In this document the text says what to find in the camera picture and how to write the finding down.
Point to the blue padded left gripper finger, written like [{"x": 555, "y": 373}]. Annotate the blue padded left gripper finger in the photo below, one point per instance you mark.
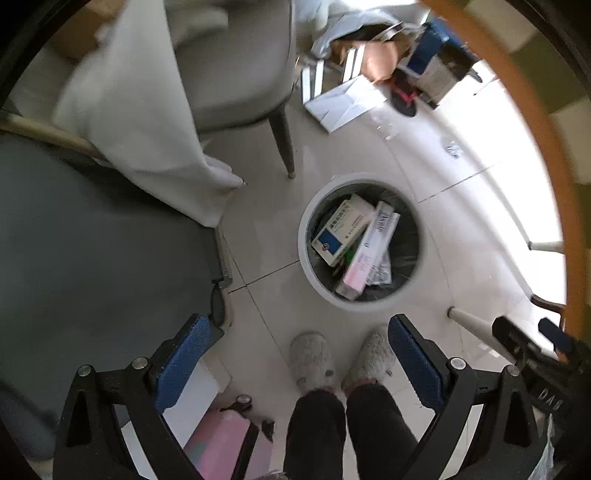
[
  {"x": 90, "y": 444},
  {"x": 506, "y": 443}
]

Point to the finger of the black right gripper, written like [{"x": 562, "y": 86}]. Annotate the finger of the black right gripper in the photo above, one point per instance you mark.
[{"x": 518, "y": 346}]

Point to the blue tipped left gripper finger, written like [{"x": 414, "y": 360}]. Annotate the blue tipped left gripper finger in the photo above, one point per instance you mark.
[{"x": 565, "y": 346}]

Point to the white round trash bin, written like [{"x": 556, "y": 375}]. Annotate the white round trash bin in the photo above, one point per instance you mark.
[{"x": 400, "y": 261}]

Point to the white table leg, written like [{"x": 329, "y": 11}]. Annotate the white table leg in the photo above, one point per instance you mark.
[{"x": 480, "y": 328}]

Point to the right black trouser leg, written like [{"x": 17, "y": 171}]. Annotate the right black trouser leg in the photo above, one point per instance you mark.
[{"x": 381, "y": 438}]

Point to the black trouser leg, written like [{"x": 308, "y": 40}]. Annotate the black trouser leg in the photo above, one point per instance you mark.
[
  {"x": 381, "y": 438},
  {"x": 316, "y": 437}
]

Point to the right grey fuzzy slipper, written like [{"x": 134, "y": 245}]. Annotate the right grey fuzzy slipper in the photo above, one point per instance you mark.
[{"x": 374, "y": 362}]

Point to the grey fuzzy slipper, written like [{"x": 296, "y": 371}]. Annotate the grey fuzzy slipper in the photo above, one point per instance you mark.
[
  {"x": 374, "y": 362},
  {"x": 311, "y": 363}
]

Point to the pink white toothpaste box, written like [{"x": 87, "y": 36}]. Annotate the pink white toothpaste box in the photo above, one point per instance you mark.
[{"x": 369, "y": 253}]

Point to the left black trouser leg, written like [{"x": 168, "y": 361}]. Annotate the left black trouser leg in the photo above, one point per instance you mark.
[{"x": 316, "y": 437}]

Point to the crumpled clear plastic wrapper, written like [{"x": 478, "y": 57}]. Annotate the crumpled clear plastic wrapper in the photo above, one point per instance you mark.
[{"x": 454, "y": 149}]

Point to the left grey fuzzy slipper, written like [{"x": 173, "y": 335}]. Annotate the left grey fuzzy slipper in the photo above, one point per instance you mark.
[{"x": 311, "y": 363}]

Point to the blue white medicine box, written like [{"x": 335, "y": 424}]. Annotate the blue white medicine box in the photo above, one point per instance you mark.
[{"x": 342, "y": 229}]

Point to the pink checkered tablecloth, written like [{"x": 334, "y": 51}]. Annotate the pink checkered tablecloth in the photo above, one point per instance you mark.
[{"x": 541, "y": 51}]

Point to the red black sandal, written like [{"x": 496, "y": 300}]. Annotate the red black sandal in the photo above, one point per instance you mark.
[{"x": 403, "y": 95}]

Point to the white flat envelope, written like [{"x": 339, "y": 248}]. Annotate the white flat envelope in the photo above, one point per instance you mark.
[{"x": 343, "y": 104}]

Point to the brown paper bag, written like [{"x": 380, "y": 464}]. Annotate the brown paper bag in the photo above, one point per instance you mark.
[{"x": 380, "y": 58}]

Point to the white draped cloth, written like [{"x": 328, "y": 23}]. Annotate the white draped cloth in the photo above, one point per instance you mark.
[{"x": 126, "y": 98}]

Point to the white plastic bag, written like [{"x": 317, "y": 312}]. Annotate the white plastic bag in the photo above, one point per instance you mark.
[{"x": 317, "y": 23}]

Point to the grey upholstered chair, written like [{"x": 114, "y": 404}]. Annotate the grey upholstered chair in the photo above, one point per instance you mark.
[{"x": 244, "y": 74}]

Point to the brown cardboard box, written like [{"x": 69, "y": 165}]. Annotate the brown cardboard box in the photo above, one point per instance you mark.
[{"x": 76, "y": 38}]

